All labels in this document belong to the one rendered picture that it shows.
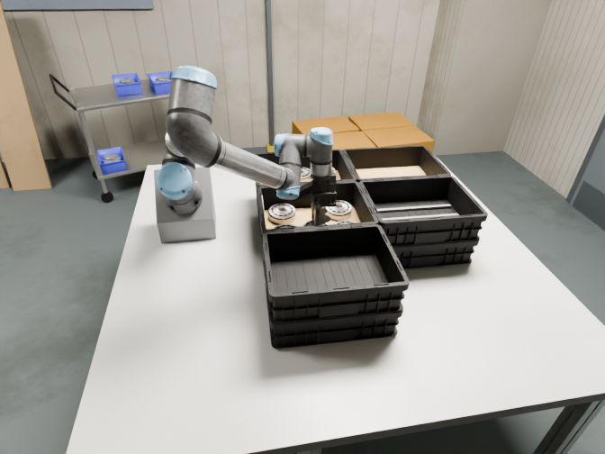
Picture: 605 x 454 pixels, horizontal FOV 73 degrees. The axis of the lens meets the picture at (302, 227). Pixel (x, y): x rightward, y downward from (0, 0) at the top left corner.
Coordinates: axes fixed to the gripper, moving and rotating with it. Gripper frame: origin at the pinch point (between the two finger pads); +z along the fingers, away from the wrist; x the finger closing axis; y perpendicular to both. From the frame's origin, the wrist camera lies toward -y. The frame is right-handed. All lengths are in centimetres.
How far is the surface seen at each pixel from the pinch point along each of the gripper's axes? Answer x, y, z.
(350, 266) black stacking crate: -21.3, 8.8, 4.8
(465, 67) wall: 221, 168, -22
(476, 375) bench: -56, 38, 22
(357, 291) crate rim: -43.4, 5.0, -2.0
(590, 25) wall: 170, 232, -56
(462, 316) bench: -35, 44, 19
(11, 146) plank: 206, -203, 26
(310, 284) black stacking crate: -28.2, -5.9, 5.6
